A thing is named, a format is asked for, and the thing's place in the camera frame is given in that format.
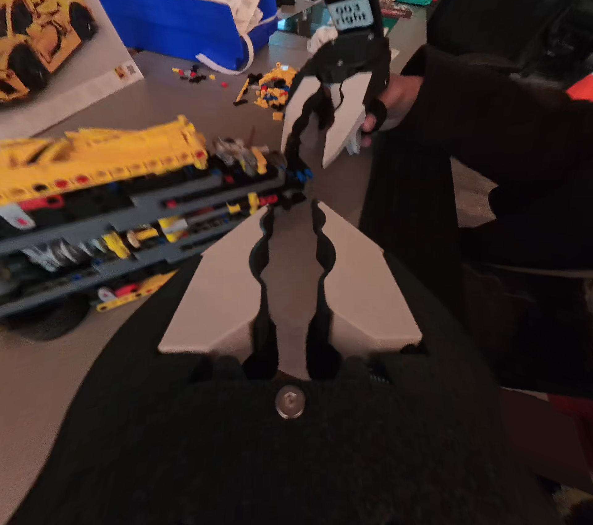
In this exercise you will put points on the orange striped safety cone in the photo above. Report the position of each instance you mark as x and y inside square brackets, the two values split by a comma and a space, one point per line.
[581, 89]

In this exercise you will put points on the yellow toy brick car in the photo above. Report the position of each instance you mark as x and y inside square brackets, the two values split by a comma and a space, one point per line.
[116, 149]

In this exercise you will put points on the crumpled white paper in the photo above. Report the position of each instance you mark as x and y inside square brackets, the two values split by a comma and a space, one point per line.
[319, 38]

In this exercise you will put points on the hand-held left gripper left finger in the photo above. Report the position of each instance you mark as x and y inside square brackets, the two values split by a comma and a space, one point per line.
[213, 302]

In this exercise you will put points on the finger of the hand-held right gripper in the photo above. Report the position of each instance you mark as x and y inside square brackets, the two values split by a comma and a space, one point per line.
[299, 103]
[347, 117]

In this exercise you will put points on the white car instruction booklet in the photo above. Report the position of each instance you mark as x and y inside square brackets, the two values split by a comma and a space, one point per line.
[92, 70]

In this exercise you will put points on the scatter of red black bricks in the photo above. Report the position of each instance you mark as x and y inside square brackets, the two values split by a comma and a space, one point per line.
[197, 77]

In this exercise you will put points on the white paper strip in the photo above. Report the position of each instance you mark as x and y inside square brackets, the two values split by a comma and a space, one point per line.
[222, 66]

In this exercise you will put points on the person's black jacket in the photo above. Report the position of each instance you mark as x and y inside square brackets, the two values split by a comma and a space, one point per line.
[532, 302]

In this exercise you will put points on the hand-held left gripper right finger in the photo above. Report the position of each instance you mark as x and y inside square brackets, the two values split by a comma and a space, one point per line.
[370, 298]

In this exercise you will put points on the pile of small bricks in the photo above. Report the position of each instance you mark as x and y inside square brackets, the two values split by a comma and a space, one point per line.
[273, 89]

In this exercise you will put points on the black dimpled mat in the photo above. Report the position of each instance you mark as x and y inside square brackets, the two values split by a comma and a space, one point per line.
[407, 219]

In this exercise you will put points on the person's right hand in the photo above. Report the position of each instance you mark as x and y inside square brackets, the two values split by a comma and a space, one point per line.
[403, 94]

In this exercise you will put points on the black grey brick assembly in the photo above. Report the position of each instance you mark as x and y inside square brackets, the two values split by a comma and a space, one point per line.
[296, 175]

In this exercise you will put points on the blue plastic bin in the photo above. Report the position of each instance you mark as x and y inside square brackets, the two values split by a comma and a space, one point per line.
[162, 24]

